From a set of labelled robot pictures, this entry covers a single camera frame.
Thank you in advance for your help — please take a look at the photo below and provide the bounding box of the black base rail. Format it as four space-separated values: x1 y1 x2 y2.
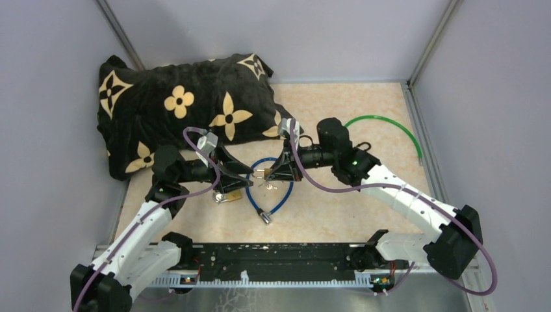
88 242 480 290

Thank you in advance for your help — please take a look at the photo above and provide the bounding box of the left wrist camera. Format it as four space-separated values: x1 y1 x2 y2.
197 132 218 156

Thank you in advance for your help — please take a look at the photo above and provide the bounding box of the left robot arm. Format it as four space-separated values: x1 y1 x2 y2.
70 146 253 311

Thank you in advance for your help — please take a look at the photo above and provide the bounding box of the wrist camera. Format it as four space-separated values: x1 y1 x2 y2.
277 118 302 138
197 132 218 156

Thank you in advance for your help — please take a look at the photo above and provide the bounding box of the green cable lock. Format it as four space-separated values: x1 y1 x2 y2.
344 114 426 168

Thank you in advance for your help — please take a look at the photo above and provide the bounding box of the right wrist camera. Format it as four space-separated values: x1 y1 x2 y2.
277 118 302 138

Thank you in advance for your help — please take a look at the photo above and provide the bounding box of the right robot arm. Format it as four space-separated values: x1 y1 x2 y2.
264 118 483 280

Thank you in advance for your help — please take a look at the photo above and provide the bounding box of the large brass padlock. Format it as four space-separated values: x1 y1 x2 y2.
212 190 242 204

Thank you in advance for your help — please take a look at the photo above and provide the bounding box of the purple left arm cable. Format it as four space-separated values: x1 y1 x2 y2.
73 126 222 312

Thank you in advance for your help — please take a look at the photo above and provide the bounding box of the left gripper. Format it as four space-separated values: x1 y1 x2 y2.
176 142 254 194

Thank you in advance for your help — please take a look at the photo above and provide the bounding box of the small brass padlock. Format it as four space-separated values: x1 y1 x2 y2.
252 168 272 179

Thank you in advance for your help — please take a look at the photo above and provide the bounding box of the blue cable lock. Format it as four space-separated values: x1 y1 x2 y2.
244 157 295 226

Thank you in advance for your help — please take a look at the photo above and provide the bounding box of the black pillow with cream flowers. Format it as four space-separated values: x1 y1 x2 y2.
97 53 290 181

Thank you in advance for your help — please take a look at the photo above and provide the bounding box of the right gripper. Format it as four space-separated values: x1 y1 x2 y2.
266 138 336 183

